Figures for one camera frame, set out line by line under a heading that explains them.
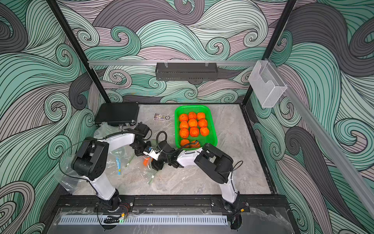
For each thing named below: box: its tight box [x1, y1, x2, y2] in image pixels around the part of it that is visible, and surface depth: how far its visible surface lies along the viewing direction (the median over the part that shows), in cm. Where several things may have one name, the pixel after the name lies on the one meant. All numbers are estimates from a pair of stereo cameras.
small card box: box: [152, 113, 166, 121], surface depth 113 cm
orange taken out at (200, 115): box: [196, 112, 206, 120], surface depth 109 cm
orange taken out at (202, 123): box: [197, 117, 208, 128], surface depth 103 cm
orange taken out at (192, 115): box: [187, 111, 198, 120], surface depth 108 cm
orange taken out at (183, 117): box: [179, 113, 189, 122], surface depth 106 cm
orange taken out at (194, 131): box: [189, 126, 200, 138], surface depth 97 cm
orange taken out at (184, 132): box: [179, 127, 190, 139], surface depth 97 cm
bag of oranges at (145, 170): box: [137, 155, 164, 186], surface depth 83 cm
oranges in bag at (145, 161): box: [143, 156, 151, 167], surface depth 85 cm
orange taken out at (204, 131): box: [200, 126, 210, 137], surface depth 99 cm
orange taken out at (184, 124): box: [180, 120, 189, 129], surface depth 103 cm
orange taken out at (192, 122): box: [187, 118, 198, 128], surface depth 103 cm
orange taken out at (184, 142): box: [180, 138, 190, 147], surface depth 94 cm
